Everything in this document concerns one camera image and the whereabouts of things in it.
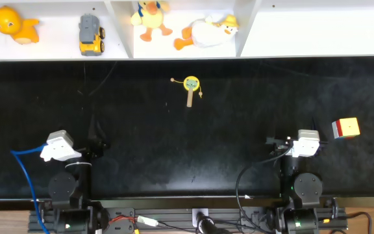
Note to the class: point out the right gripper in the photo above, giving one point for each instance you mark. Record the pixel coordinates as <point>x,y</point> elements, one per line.
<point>279,143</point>

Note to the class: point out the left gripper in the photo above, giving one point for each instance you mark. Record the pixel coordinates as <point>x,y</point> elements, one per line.
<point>93,153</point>

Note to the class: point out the many-coloured puzzle cube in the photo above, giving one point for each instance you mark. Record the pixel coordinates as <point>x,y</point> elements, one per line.
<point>349,127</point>

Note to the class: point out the grey and yellow toy truck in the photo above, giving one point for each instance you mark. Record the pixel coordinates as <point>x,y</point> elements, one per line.
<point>91,39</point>

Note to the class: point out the yellow rattle drum toy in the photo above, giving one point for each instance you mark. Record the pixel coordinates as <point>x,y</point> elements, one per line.
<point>191,84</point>

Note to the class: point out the yellow rubber duck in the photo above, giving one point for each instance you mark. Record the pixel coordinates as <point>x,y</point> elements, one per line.
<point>11,24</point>

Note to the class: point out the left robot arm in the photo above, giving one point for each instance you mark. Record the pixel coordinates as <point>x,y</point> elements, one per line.
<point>63,188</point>

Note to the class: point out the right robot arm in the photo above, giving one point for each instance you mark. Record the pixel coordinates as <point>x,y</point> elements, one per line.
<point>307,188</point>

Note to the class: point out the white shelf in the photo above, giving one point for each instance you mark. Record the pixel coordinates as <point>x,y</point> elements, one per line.
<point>287,32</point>

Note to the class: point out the white plush duck yellow hat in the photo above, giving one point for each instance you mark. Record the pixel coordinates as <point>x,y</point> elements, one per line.
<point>206,34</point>

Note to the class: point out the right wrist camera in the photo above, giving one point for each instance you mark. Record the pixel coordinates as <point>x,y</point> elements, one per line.
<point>307,143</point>

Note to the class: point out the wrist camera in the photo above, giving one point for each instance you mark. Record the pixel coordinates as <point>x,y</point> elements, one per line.
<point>307,143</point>
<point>58,146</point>

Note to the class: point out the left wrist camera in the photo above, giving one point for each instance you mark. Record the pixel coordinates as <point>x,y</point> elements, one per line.
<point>58,146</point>

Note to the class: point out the mounting rail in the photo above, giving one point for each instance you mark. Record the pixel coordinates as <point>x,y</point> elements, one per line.
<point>174,214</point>

